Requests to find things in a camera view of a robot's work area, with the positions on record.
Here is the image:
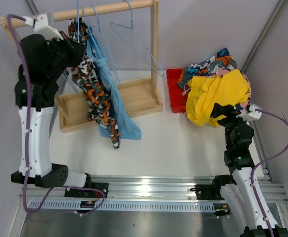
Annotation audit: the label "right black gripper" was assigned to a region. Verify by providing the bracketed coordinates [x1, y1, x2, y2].
[210, 103, 252, 150]

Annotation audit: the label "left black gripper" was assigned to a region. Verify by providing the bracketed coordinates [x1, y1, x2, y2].
[45, 30, 86, 80]

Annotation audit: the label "yellow shorts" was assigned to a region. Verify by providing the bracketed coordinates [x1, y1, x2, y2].
[185, 69, 251, 127]

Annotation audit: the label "blue hanger of yellow shorts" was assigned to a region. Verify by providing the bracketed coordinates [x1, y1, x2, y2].
[91, 5, 122, 86]

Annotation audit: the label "blue orange graphic shorts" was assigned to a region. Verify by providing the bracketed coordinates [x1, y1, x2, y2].
[177, 48, 237, 89]

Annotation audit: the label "blue hanger of camouflage shorts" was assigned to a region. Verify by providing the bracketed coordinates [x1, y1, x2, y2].
[76, 0, 80, 43]

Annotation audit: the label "camouflage orange black shorts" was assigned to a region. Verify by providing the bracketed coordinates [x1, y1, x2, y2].
[67, 17, 121, 149]

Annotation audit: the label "blue hanger of pink shorts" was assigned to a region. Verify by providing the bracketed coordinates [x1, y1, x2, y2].
[109, 0, 165, 77]

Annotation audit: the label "light blue wire hanger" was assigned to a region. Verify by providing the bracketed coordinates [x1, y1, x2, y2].
[62, 70, 78, 94]

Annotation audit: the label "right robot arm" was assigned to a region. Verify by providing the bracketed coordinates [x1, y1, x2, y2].
[210, 103, 288, 237]

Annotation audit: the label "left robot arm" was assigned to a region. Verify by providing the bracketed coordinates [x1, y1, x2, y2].
[11, 32, 93, 198]

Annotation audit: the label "light blue shorts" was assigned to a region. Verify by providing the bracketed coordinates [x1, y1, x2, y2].
[86, 26, 142, 140]

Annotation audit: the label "red plastic tray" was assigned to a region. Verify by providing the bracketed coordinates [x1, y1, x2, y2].
[166, 68, 188, 113]

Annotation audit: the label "wooden clothes rack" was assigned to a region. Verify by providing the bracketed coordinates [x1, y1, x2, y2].
[0, 0, 164, 134]

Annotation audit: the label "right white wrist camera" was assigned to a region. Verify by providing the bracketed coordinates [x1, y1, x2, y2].
[236, 104, 262, 122]

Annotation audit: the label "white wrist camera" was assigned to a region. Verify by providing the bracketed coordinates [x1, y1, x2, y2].
[236, 104, 262, 122]
[23, 11, 64, 40]

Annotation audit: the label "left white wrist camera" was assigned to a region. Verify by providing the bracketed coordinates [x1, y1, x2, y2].
[23, 11, 64, 40]

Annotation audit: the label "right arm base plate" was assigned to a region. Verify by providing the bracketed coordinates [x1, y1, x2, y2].
[190, 184, 224, 201]

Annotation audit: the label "aluminium mounting rail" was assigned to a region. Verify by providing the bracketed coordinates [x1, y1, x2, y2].
[26, 175, 288, 212]

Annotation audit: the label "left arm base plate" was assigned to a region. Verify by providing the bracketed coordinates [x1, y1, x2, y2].
[64, 181, 109, 199]

